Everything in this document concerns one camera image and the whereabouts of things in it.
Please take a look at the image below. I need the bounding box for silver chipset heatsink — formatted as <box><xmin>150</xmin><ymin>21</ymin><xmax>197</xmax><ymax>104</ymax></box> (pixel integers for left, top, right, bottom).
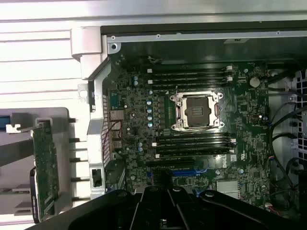
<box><xmin>216</xmin><ymin>180</ymin><xmax>238</xmax><ymax>193</ymax></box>

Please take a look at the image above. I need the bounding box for blue expansion slot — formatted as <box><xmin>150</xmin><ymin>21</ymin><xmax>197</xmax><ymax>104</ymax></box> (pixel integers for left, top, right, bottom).
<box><xmin>170</xmin><ymin>169</ymin><xmax>201</xmax><ymax>177</ymax></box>

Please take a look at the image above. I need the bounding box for installed RAM stick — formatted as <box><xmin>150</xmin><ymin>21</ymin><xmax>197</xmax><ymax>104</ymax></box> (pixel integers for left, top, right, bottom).
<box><xmin>155</xmin><ymin>155</ymin><xmax>196</xmax><ymax>161</ymax></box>

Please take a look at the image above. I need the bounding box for black expansion slot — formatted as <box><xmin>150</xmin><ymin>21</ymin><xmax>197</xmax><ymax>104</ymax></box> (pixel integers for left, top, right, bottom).
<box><xmin>145</xmin><ymin>160</ymin><xmax>195</xmax><ymax>168</ymax></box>

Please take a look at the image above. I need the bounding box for grey plastic parts rack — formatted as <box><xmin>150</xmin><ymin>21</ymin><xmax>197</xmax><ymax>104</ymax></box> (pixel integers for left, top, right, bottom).
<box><xmin>0</xmin><ymin>107</ymin><xmax>71</xmax><ymax>225</ymax></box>

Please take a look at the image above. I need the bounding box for grey open PC case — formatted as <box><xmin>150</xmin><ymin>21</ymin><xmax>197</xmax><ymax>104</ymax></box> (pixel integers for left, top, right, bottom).
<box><xmin>71</xmin><ymin>23</ymin><xmax>307</xmax><ymax>223</ymax></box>

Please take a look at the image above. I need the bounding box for metal CPU socket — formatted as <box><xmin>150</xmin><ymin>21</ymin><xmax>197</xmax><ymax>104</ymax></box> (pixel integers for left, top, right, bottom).
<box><xmin>168</xmin><ymin>90</ymin><xmax>225</xmax><ymax>132</ymax></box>

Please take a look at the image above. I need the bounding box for green motherboard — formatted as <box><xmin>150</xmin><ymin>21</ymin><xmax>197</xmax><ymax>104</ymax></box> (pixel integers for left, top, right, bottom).
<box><xmin>106</xmin><ymin>54</ymin><xmax>273</xmax><ymax>211</ymax></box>

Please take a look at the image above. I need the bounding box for round coin battery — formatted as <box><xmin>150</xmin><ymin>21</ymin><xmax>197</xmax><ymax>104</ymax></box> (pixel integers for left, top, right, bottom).
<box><xmin>249</xmin><ymin>76</ymin><xmax>261</xmax><ymax>88</ymax></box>

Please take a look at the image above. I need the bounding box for hard disk with blue rails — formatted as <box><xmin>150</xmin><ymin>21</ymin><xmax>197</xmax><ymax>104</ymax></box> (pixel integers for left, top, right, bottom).
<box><xmin>0</xmin><ymin>115</ymin><xmax>12</xmax><ymax>131</ymax></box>

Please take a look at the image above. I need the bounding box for perforated metal disk bay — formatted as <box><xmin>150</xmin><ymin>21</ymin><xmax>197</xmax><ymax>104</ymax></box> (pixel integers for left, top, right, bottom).
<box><xmin>287</xmin><ymin>69</ymin><xmax>307</xmax><ymax>150</ymax></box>

